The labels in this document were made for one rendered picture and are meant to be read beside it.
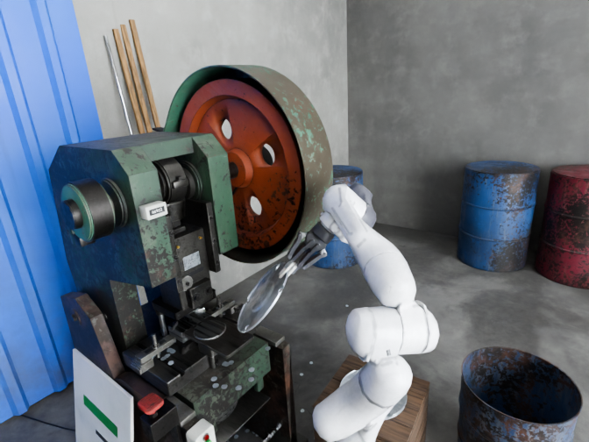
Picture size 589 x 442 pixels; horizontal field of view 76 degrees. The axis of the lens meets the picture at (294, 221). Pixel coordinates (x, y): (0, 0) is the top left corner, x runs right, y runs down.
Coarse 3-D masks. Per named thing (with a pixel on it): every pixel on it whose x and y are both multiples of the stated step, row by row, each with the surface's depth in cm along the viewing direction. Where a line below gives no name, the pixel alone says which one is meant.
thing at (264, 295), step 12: (276, 264) 144; (264, 276) 149; (276, 276) 137; (264, 288) 138; (276, 288) 130; (252, 300) 142; (264, 300) 130; (276, 300) 122; (240, 312) 143; (252, 312) 134; (264, 312) 125; (240, 324) 136; (252, 324) 126
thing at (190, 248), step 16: (176, 240) 132; (192, 240) 137; (192, 256) 138; (192, 272) 140; (208, 272) 146; (160, 288) 144; (192, 288) 138; (208, 288) 143; (176, 304) 140; (192, 304) 139
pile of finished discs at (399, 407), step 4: (360, 368) 179; (352, 372) 178; (356, 372) 178; (344, 376) 175; (348, 376) 175; (352, 376) 175; (344, 380) 173; (348, 380) 173; (340, 384) 170; (404, 396) 162; (400, 400) 161; (404, 400) 160; (396, 404) 159; (400, 404) 158; (404, 404) 158; (396, 408) 157; (400, 408) 157; (392, 412) 155; (396, 412) 154; (400, 412) 155; (388, 416) 154; (392, 416) 153
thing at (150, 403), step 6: (150, 396) 118; (156, 396) 118; (138, 402) 116; (144, 402) 116; (150, 402) 116; (156, 402) 116; (162, 402) 116; (138, 408) 115; (144, 408) 114; (150, 408) 113; (156, 408) 114; (150, 414) 113
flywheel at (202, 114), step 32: (192, 96) 161; (224, 96) 151; (256, 96) 139; (192, 128) 169; (256, 128) 149; (288, 128) 135; (256, 160) 154; (288, 160) 139; (256, 192) 159; (288, 192) 144; (256, 224) 165; (288, 224) 149
